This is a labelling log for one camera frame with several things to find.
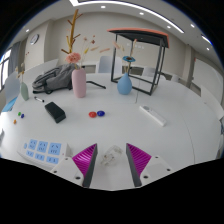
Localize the long ceiling light strip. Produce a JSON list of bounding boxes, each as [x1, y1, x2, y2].
[[69, 0, 185, 34]]

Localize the black rectangular case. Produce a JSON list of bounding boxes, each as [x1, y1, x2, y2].
[[44, 101, 67, 124]]

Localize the grey curtain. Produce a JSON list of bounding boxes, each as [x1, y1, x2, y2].
[[9, 41, 22, 73]]

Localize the black frame stand orange top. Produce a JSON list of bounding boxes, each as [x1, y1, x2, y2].
[[107, 27, 170, 96]]

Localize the pink vase with flowers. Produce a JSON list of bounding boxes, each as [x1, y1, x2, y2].
[[60, 34, 112, 99]]

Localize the white translucent charger block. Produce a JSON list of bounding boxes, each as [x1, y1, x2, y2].
[[100, 144, 123, 167]]

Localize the recessed ceiling spotlights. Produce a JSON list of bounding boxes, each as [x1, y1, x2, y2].
[[24, 3, 214, 53]]

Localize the window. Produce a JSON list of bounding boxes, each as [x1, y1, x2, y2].
[[0, 49, 13, 92]]

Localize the plain white remote control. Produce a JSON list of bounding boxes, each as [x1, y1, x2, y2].
[[139, 104, 167, 127]]

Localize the white wall board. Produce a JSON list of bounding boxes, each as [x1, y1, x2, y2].
[[192, 59, 224, 101]]

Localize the round wall clock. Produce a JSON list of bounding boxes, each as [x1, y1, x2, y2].
[[29, 33, 40, 46]]

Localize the white chair with blue cushion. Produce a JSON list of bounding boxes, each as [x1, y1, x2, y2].
[[1, 71, 21, 113]]

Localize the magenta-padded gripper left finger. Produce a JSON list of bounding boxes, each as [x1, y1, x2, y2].
[[49, 143, 99, 188]]

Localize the blue vase with dried flowers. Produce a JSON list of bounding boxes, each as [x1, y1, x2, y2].
[[112, 38, 138, 96]]

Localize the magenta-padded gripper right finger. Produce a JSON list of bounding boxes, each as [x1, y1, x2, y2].
[[125, 142, 174, 188]]

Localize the thin black stick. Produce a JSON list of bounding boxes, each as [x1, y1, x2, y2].
[[85, 80, 107, 90]]

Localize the grey backpack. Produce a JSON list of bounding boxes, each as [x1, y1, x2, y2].
[[32, 63, 77, 95]]

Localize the green vase with dried flowers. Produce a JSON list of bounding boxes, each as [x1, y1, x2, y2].
[[15, 51, 30, 102]]

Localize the wooden coat rack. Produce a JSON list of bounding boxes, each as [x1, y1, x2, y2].
[[60, 8, 84, 56]]

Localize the white power strip blue sockets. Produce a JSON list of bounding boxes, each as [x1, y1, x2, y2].
[[17, 136, 73, 167]]

